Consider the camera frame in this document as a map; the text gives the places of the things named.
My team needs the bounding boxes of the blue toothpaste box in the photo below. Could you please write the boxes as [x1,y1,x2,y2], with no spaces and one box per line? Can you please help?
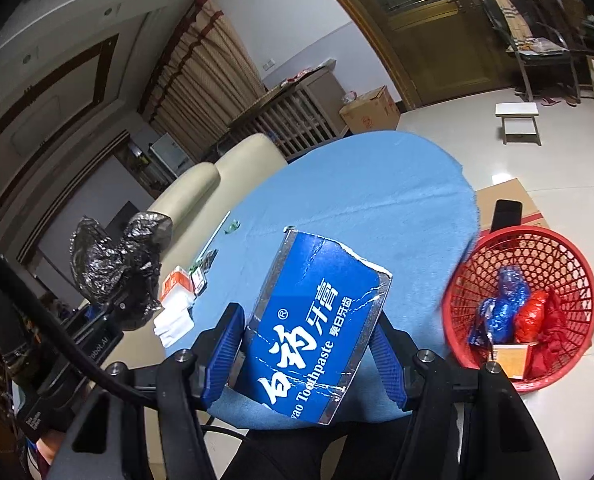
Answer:
[234,228,393,425]

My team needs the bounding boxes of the blue plastic bag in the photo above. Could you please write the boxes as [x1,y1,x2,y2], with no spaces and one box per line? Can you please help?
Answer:
[468,266,530,349]

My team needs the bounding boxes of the black plastic bag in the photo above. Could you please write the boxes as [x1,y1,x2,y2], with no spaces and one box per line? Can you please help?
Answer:
[69,211,173,332]

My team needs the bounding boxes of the small orange brown box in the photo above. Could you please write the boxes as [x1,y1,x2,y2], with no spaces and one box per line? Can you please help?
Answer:
[491,342,535,380]

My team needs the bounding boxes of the red plastic bag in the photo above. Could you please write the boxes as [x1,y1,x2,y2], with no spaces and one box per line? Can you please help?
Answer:
[514,288,567,379]

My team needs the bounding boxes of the white unfolded tissue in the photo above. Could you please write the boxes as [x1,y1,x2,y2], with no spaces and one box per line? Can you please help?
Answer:
[154,307,195,348]

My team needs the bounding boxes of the orange white tissue pack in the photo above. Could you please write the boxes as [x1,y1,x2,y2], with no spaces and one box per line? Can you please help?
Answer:
[159,266,195,308]

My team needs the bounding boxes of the white purple small packet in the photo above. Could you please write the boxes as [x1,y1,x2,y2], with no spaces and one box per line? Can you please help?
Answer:
[190,266,207,296]

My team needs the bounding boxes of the dark small wrapper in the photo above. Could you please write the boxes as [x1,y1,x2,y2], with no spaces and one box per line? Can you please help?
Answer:
[197,249,218,273]

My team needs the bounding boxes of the white long stick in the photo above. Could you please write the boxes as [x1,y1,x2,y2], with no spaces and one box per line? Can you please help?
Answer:
[189,211,231,273]

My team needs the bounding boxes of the green candy wrapper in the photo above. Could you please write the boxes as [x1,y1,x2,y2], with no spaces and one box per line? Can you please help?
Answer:
[224,220,241,235]

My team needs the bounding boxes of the red plastic mesh basket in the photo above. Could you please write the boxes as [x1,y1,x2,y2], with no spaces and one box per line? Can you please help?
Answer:
[442,226,594,392]

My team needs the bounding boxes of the blue round tablecloth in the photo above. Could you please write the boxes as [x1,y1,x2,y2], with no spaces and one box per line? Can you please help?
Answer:
[175,131,480,430]

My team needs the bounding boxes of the cream leather sofa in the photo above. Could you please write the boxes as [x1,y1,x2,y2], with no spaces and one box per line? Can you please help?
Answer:
[101,132,290,376]

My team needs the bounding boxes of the large flat cardboard box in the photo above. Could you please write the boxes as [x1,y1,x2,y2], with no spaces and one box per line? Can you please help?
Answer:
[476,178,549,235]

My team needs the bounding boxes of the black smartphone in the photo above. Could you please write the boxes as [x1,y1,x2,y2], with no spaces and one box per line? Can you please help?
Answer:
[490,200,523,232]

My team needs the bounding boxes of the wooden slatted cabinet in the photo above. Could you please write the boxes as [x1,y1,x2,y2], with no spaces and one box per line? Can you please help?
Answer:
[218,66,348,162]

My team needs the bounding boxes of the small white stool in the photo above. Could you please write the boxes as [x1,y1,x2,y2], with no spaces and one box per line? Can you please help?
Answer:
[495,102,541,145]

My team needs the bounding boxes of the brown striped curtain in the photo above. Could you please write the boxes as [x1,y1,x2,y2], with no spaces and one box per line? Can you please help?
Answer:
[137,0,267,162]

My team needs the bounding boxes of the brown wooden double door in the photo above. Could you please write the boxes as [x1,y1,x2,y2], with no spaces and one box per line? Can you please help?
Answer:
[336,0,518,110]

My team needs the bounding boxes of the black metal chair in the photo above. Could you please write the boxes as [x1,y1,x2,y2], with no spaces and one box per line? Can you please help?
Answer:
[480,0,582,107]

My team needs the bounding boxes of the cardboard box by wall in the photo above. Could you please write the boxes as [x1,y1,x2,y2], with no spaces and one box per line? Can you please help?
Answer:
[339,86,401,134]

